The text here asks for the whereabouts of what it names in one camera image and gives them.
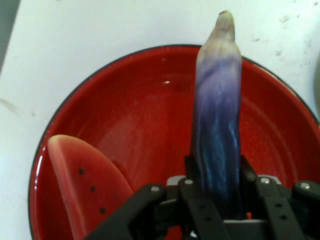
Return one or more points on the toy watermelon slice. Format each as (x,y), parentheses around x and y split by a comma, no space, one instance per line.
(82,175)

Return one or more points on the purple toy eggplant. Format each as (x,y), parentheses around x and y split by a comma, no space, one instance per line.
(217,112)

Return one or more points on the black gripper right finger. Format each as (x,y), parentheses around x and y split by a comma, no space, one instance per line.
(277,207)

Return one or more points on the red enamel plate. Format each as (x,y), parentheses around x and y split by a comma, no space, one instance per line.
(140,112)

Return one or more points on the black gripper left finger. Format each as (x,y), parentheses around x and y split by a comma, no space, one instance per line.
(195,205)

